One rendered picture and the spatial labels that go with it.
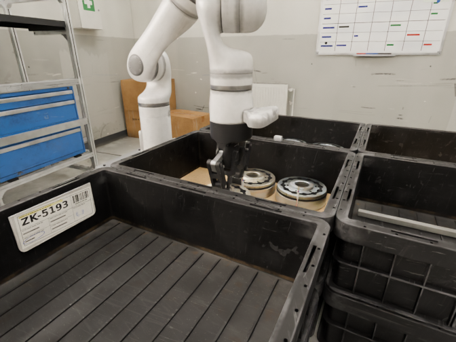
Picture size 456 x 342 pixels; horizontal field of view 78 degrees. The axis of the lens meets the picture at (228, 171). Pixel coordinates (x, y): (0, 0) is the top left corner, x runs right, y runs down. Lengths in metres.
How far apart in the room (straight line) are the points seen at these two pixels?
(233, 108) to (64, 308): 0.36
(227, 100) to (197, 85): 3.66
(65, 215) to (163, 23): 0.50
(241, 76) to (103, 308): 0.37
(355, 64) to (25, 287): 3.48
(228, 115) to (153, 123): 0.44
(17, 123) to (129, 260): 2.04
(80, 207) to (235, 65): 0.34
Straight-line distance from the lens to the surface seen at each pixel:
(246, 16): 0.46
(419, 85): 3.70
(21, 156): 2.47
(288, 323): 0.25
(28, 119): 2.47
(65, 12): 2.72
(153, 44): 0.81
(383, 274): 0.41
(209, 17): 0.46
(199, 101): 4.14
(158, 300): 0.40
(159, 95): 0.87
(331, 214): 0.39
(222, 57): 0.46
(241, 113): 0.47
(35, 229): 0.50
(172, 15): 0.77
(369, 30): 3.61
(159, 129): 0.87
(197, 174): 0.74
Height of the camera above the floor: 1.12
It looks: 22 degrees down
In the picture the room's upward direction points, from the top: straight up
